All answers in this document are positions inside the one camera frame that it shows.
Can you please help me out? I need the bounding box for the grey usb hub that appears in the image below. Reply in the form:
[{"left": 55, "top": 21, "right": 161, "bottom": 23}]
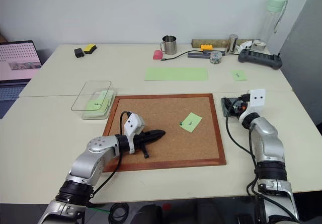
[{"left": 187, "top": 52, "right": 211, "bottom": 59}]

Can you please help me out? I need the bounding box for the open laptop pink screen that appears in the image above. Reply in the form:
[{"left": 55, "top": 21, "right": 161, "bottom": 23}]
[{"left": 0, "top": 40, "right": 42, "bottom": 119}]

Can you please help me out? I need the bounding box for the dark grey tray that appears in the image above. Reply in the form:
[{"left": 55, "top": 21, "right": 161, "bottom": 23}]
[{"left": 220, "top": 96, "right": 243, "bottom": 118}]

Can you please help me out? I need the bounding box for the yellow black board eraser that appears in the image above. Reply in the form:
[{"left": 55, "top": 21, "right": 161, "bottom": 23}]
[{"left": 83, "top": 43, "right": 98, "bottom": 54}]

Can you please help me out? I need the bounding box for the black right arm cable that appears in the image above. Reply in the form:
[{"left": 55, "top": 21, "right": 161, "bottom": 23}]
[{"left": 225, "top": 107, "right": 258, "bottom": 165}]

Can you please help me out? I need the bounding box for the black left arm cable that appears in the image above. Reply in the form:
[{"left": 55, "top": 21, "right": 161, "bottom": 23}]
[{"left": 85, "top": 111, "right": 132, "bottom": 207}]

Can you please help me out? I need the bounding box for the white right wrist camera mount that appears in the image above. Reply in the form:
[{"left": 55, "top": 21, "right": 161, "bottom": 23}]
[{"left": 238, "top": 89, "right": 267, "bottom": 124}]

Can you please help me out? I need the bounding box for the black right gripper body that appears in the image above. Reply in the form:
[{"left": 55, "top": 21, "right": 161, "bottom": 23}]
[{"left": 227, "top": 94, "right": 251, "bottom": 116}]

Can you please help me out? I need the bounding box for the steel mug with handle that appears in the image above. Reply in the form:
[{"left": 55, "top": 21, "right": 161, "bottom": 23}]
[{"left": 159, "top": 35, "right": 178, "bottom": 55}]

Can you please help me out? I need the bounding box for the long green paper sheet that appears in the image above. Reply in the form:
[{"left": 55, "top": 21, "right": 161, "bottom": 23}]
[{"left": 144, "top": 67, "right": 209, "bottom": 82}]

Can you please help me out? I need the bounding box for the thin black usb cable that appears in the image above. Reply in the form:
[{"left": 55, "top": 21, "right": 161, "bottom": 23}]
[{"left": 160, "top": 49, "right": 202, "bottom": 62}]

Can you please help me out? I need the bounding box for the clear bottle green lid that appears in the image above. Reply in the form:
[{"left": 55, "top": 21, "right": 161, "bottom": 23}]
[{"left": 259, "top": 0, "right": 289, "bottom": 46}]

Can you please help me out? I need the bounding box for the wood framed cork board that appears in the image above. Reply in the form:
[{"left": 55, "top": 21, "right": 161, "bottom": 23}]
[{"left": 102, "top": 93, "right": 227, "bottom": 173}]

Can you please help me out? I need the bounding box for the dark rounded shape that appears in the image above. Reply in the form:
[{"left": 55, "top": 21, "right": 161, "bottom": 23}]
[{"left": 137, "top": 203, "right": 163, "bottom": 224}]

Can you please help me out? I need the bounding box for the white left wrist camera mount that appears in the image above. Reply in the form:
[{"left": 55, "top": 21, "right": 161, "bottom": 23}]
[{"left": 123, "top": 113, "right": 146, "bottom": 155}]

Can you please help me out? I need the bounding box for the small white tape holder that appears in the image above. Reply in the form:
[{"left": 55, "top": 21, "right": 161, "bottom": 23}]
[{"left": 252, "top": 39, "right": 267, "bottom": 51}]

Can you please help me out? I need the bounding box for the dark grey handheld controller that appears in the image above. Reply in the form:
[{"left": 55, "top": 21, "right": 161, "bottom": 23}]
[{"left": 237, "top": 48, "right": 283, "bottom": 70}]

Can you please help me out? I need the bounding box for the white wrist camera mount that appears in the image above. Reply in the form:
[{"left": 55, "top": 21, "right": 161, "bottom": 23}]
[
  {"left": 238, "top": 89, "right": 267, "bottom": 124},
  {"left": 123, "top": 113, "right": 146, "bottom": 155}
]

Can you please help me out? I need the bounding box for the rolled cork sheet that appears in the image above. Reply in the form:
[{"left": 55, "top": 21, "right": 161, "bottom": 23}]
[{"left": 191, "top": 38, "right": 253, "bottom": 49}]

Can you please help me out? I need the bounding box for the coiled black floor cable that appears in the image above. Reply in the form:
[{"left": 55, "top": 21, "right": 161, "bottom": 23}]
[{"left": 108, "top": 202, "right": 129, "bottom": 222}]

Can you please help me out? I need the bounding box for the pink heart-shaped object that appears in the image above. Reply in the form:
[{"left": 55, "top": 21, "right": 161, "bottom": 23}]
[{"left": 152, "top": 49, "right": 165, "bottom": 61}]

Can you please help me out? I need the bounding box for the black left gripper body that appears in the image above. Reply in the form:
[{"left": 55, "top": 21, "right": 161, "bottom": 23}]
[{"left": 132, "top": 130, "right": 152, "bottom": 147}]

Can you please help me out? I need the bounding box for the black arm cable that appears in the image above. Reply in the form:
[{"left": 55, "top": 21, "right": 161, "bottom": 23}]
[
  {"left": 85, "top": 111, "right": 132, "bottom": 207},
  {"left": 225, "top": 107, "right": 258, "bottom": 165}
]

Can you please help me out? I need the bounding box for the clear jar of pushpins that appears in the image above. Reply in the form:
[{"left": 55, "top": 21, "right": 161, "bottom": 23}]
[{"left": 209, "top": 50, "right": 223, "bottom": 65}]

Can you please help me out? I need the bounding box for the clear plastic box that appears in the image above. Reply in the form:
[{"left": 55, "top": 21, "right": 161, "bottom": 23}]
[{"left": 71, "top": 80, "right": 119, "bottom": 120}]

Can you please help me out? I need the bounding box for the green sticky notes stack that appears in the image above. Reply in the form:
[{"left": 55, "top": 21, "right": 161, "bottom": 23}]
[{"left": 85, "top": 90, "right": 114, "bottom": 117}]

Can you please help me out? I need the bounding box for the green sticky note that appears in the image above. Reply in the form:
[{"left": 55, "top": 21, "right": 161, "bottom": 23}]
[
  {"left": 231, "top": 69, "right": 248, "bottom": 82},
  {"left": 180, "top": 112, "right": 203, "bottom": 134}
]

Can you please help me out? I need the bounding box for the steel cylinder cup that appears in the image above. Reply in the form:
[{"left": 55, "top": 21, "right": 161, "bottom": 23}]
[{"left": 225, "top": 34, "right": 239, "bottom": 54}]

